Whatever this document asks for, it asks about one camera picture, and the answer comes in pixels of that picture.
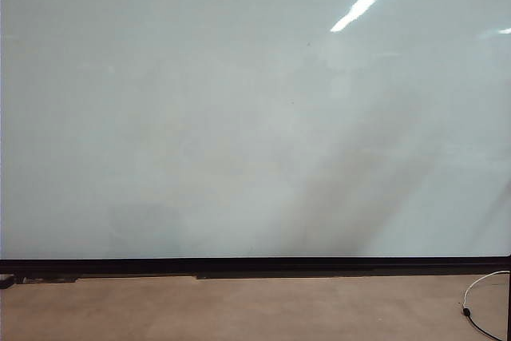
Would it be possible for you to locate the black whiteboard stand post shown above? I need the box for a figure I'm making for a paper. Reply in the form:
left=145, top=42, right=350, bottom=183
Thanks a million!
left=505, top=255, right=511, bottom=341

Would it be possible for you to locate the white cable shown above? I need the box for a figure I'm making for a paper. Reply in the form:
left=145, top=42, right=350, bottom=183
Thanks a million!
left=461, top=270, right=511, bottom=309

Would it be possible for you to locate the black cable with plug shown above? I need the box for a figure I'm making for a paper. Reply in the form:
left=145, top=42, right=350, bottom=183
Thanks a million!
left=461, top=305, right=507, bottom=341

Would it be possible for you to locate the white whiteboard with black frame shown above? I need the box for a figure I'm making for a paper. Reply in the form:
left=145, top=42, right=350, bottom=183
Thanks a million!
left=0, top=0, right=511, bottom=276

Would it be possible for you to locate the black whiteboard pen tray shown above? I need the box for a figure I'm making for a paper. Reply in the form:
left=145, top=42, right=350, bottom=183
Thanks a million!
left=194, top=267, right=511, bottom=280
left=15, top=274, right=81, bottom=284

